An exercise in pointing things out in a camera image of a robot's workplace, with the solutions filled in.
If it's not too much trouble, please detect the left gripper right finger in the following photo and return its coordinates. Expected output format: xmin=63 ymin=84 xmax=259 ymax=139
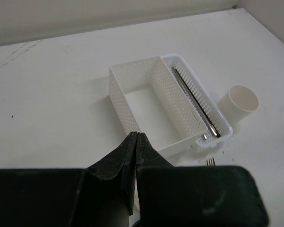
xmin=136 ymin=133 xmax=173 ymax=167

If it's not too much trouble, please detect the white square box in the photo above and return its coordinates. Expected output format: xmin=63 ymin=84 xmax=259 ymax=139
xmin=109 ymin=56 xmax=207 ymax=158

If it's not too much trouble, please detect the cream paper cup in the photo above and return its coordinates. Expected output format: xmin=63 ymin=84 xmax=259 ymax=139
xmin=218 ymin=85 xmax=259 ymax=125

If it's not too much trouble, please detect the gold fork black handle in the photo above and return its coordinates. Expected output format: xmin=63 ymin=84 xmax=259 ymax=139
xmin=206 ymin=157 xmax=216 ymax=167

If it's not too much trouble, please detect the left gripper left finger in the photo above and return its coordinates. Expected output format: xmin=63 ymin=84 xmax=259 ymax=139
xmin=87 ymin=131 xmax=138 ymax=215

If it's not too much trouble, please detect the white perforated basket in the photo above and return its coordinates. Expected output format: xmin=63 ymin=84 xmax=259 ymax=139
xmin=161 ymin=53 xmax=233 ymax=149

